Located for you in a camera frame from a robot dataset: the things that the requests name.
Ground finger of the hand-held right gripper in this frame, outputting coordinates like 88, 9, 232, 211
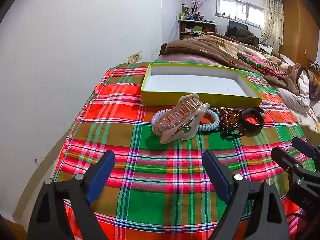
292, 137, 320, 161
271, 146, 320, 183

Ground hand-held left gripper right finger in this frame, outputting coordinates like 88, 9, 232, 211
202, 150, 290, 240

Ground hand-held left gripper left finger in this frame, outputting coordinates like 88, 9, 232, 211
27, 150, 116, 240

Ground black smart band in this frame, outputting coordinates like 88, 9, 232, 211
240, 107, 265, 137

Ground blue spiral hair tie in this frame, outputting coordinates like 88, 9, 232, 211
199, 109, 221, 134

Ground brown beaded bracelet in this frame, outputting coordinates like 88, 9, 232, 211
217, 107, 244, 138

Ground translucent beige hair claw clip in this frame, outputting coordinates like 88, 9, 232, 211
152, 93, 210, 144

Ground purple spiral hair tie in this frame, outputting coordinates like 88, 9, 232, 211
151, 109, 173, 130

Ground yellow-green cardboard box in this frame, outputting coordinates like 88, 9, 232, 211
140, 63, 263, 107

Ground white quilt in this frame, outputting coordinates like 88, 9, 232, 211
272, 55, 320, 133

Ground folded plaid cloth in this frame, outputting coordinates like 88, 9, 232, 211
237, 52, 287, 77

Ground wooden wardrobe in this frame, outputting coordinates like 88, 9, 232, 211
279, 0, 320, 67

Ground pink mattress pad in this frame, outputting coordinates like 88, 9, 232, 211
151, 54, 223, 67

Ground black jacket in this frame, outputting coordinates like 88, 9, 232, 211
225, 26, 260, 47

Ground brown fleece blanket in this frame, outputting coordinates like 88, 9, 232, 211
159, 33, 320, 98

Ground dotted curtain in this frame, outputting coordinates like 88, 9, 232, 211
259, 0, 284, 53

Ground black television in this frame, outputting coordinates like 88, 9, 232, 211
226, 20, 248, 36

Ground storage shelf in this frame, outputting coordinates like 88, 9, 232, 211
178, 19, 218, 39

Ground barred window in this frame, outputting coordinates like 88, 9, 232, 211
215, 0, 265, 29

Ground group of bottles on shelf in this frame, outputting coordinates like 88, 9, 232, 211
179, 4, 204, 22

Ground pink blossom branches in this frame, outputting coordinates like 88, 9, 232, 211
189, 0, 213, 15

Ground wall socket panel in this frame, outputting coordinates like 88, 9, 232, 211
127, 52, 143, 63

